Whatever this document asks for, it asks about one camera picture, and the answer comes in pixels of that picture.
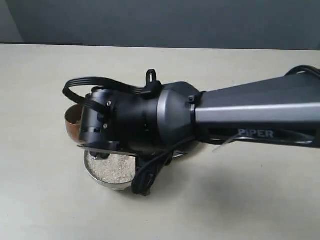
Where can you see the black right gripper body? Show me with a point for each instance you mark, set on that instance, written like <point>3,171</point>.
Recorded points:
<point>129,126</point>

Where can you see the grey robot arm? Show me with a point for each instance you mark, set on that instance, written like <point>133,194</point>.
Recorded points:
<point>159,117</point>

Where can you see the steel bowl of rice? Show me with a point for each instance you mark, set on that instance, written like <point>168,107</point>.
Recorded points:
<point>112,171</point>

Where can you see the brown wooden cup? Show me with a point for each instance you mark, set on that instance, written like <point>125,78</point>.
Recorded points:
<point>72,119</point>

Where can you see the round steel plate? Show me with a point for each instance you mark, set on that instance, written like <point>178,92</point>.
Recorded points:
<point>188,152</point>

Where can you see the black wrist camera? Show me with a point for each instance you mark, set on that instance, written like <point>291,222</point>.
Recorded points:
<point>147,170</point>

